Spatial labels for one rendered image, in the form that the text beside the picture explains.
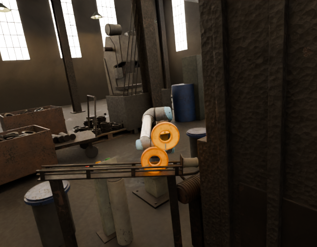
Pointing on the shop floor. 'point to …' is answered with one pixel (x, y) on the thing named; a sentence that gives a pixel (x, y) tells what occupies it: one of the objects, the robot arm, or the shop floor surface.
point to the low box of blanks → (21, 153)
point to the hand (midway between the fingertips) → (164, 132)
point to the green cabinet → (192, 64)
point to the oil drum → (183, 102)
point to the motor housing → (196, 226)
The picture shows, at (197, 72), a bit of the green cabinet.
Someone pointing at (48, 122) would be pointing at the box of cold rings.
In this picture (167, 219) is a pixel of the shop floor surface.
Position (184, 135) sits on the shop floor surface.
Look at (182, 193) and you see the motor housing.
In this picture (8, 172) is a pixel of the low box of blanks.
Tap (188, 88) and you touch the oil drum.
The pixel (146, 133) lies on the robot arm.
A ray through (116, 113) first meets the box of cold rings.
